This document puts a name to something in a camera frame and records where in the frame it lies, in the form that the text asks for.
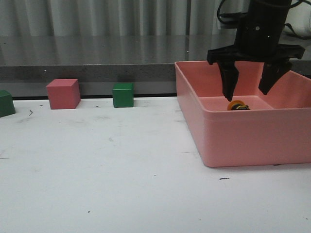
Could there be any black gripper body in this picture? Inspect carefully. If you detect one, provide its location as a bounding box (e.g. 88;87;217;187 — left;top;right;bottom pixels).
207;0;305;64

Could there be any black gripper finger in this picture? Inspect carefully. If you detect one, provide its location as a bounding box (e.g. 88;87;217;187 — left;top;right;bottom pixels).
218;62;239;101
259;61;292;95

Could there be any yellow push button switch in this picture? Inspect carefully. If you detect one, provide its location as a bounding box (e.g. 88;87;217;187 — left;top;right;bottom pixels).
227;100;250;111

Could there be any white appliance in background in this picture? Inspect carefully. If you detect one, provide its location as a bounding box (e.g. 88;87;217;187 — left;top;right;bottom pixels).
283;0;311;39

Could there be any pink plastic bin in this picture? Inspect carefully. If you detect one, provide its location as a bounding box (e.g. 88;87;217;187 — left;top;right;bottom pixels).
175;61;311;167

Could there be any green cube block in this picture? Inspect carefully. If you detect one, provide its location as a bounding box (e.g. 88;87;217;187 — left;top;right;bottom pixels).
112;83;134;108

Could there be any pink cube block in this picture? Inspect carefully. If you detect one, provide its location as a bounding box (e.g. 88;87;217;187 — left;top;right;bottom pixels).
46;79;81;110

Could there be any grey curtain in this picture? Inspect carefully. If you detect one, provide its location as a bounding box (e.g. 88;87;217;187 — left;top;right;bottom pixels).
0;0;248;36

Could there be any green block at left edge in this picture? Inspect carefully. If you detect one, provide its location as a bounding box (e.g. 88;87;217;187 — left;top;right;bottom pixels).
0;90;16;117

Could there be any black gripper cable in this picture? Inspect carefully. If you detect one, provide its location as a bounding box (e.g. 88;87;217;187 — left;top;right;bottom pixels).
216;0;251;25

